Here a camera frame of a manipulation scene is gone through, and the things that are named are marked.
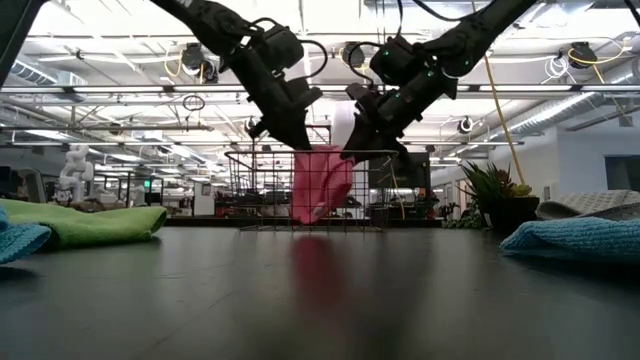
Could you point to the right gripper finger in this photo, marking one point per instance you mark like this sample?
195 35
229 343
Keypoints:
356 142
382 135

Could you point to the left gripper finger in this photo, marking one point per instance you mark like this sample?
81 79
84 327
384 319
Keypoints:
284 129
299 127

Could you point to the pink microfiber towel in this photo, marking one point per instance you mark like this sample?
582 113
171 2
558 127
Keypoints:
320 185

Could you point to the grey waffle microfiber towel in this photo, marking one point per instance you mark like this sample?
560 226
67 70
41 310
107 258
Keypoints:
590 202

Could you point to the blue towel with white label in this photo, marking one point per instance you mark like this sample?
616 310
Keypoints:
575 240

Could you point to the green microfiber towel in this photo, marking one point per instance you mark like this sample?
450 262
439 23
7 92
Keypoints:
90 225

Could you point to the blue microfiber towel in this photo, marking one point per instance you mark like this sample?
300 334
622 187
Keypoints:
20 240

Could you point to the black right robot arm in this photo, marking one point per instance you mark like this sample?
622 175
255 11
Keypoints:
475 35

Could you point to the potted succulent plant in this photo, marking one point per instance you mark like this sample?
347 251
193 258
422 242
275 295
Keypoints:
500 200

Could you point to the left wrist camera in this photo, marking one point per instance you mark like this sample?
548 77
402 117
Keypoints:
306 93

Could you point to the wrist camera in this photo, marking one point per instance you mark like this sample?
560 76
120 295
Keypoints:
362 99
306 93

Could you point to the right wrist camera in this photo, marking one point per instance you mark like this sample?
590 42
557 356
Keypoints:
362 99

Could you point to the black frame strut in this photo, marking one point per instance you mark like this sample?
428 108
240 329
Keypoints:
20 30

